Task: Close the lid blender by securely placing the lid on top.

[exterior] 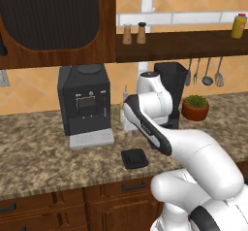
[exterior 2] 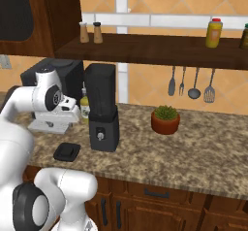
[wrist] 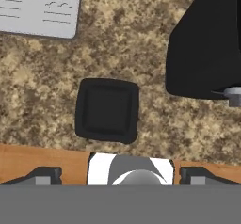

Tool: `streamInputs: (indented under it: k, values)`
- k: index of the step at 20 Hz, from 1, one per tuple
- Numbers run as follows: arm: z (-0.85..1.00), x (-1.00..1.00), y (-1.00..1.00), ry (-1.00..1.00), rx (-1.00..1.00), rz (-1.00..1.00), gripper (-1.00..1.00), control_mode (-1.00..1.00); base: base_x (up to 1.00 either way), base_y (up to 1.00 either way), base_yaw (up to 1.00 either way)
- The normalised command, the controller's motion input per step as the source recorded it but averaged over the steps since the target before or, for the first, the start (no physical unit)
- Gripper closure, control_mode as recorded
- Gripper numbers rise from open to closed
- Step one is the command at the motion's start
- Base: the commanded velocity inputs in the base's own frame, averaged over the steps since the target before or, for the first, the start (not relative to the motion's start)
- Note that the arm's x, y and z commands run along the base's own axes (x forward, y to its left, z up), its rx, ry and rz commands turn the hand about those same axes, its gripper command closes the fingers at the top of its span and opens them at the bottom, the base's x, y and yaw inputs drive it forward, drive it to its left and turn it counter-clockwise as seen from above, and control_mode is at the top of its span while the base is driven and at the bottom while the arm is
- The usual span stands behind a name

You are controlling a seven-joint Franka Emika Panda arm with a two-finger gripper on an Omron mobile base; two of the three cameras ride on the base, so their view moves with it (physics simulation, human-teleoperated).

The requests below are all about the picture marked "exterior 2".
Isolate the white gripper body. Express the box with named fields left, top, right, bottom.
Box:
left=27, top=106, right=81, bottom=135

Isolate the black square blender lid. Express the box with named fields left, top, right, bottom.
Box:
left=52, top=142, right=82, bottom=163

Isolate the black blender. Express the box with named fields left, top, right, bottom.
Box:
left=83, top=62, right=121, bottom=153

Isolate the yellow-green oil bottle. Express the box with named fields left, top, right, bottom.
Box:
left=79, top=86, right=91, bottom=124

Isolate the black coffee machine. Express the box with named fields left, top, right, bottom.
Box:
left=19, top=57, right=86, bottom=107

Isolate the brown shaker with white cap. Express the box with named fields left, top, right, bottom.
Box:
left=78, top=20, right=91, bottom=45

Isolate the brown shaker with black cap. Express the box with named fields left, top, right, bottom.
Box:
left=92, top=21, right=105, bottom=45

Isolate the narrow brown cupboard door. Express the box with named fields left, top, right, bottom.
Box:
left=84, top=191, right=113, bottom=231

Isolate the green plant in terracotta pot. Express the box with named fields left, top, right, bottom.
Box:
left=150, top=104, right=181, bottom=136

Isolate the grey hanging spoon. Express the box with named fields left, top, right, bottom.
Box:
left=167, top=65, right=177, bottom=97

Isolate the grey hanging fork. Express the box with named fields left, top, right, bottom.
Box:
left=178, top=66, right=188, bottom=97

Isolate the wide brown cupboard door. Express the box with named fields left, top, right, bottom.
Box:
left=110, top=195, right=202, bottom=231

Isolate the grey hanging ladle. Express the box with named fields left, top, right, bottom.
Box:
left=187, top=66, right=202, bottom=100

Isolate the brown wooden drawer front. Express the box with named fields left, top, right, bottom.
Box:
left=126, top=181, right=208, bottom=211

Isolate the grey hanging slotted spatula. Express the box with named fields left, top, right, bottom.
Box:
left=202, top=67, right=217, bottom=104

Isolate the yellow bottle with red cap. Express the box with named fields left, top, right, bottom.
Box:
left=204, top=17, right=224, bottom=50

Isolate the brown wooden cupboard door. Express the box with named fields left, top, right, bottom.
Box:
left=200, top=197, right=248, bottom=231

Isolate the olive bottle with green cap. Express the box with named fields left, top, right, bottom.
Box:
left=238, top=22, right=248, bottom=50

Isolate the grey wall socket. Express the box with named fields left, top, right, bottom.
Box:
left=0, top=54, right=13, bottom=71

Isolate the black cupboard door handle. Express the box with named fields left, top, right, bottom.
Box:
left=100, top=197, right=109, bottom=227
left=114, top=200, right=123, bottom=230

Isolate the dark wooden wall shelf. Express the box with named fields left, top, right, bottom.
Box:
left=54, top=32, right=248, bottom=71

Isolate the black drawer handle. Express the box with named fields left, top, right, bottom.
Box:
left=143, top=188, right=171, bottom=200

